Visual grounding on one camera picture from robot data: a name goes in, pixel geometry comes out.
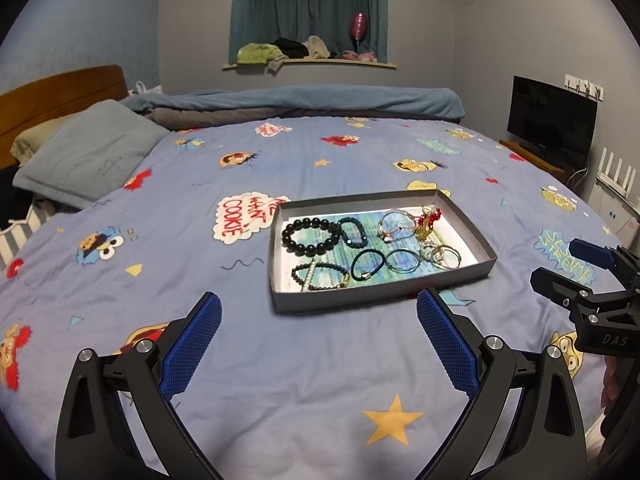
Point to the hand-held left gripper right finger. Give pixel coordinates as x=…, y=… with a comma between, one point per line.
x=447, y=345

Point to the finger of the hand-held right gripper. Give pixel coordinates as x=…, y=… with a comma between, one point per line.
x=590, y=252
x=555, y=282

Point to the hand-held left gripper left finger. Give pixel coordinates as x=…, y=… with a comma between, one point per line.
x=192, y=350

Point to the silver bangle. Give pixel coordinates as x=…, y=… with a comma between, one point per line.
x=452, y=257

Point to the grey cardboard tray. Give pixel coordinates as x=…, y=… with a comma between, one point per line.
x=470, y=232

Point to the white cabinet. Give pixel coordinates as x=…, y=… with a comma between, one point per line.
x=615, y=210

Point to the white antenna router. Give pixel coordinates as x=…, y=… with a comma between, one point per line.
x=617, y=177

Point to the cartoon printed bed sheet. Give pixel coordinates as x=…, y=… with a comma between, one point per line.
x=175, y=260

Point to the wooden television stand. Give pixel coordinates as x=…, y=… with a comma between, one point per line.
x=525, y=152

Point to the black flat television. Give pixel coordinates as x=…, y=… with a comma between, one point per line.
x=550, y=115

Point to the printed paper sheet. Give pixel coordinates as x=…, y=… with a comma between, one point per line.
x=325, y=255

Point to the striped cloth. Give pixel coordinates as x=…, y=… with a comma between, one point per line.
x=20, y=240

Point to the blue grey pillow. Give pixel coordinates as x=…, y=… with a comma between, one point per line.
x=95, y=155

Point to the grey rolled blanket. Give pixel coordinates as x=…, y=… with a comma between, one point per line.
x=200, y=117

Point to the beige pillow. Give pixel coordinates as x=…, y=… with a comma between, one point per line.
x=35, y=137

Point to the white plastic bag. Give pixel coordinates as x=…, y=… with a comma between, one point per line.
x=145, y=88

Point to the blue rolled blanket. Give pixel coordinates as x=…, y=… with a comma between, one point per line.
x=325, y=100

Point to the wooden headboard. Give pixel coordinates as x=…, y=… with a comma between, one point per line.
x=55, y=92

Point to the grey hanging garment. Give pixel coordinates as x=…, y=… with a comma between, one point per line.
x=276, y=66

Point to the pink folded clothes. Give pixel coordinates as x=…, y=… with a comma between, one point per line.
x=360, y=56

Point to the green crumpled cloth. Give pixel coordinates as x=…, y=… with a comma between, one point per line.
x=257, y=54

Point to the black crumpled clothes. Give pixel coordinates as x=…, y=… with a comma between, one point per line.
x=290, y=47

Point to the pink foil balloon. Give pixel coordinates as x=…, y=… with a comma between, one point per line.
x=359, y=27

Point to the beige crumpled clothes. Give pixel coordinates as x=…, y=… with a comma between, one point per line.
x=317, y=47

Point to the teal window curtain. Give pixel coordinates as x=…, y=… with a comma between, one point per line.
x=310, y=5

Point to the white wall hook rack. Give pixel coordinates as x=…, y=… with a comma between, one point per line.
x=585, y=86

